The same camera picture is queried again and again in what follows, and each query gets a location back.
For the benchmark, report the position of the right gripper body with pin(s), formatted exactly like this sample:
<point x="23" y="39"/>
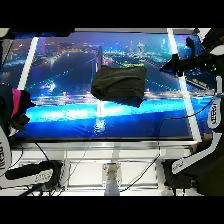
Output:
<point x="176" y="66"/>

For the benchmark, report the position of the olive green trousers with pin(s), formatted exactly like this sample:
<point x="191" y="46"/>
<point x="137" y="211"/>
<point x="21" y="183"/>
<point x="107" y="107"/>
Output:
<point x="120" y="85"/>

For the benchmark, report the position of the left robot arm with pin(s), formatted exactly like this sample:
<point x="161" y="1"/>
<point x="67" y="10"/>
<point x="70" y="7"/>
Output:
<point x="23" y="173"/>

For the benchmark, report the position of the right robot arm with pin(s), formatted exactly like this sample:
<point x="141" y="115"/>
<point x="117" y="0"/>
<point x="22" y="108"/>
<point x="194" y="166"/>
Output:
<point x="215" y="116"/>

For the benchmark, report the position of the black garment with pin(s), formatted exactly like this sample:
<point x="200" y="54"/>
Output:
<point x="25" y="103"/>

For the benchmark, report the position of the pink garment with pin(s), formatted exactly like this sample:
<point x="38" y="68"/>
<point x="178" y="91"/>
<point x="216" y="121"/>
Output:
<point x="16" y="100"/>

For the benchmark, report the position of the silver frame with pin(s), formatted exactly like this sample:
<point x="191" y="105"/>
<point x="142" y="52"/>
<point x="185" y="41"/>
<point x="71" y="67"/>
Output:
<point x="112" y="176"/>

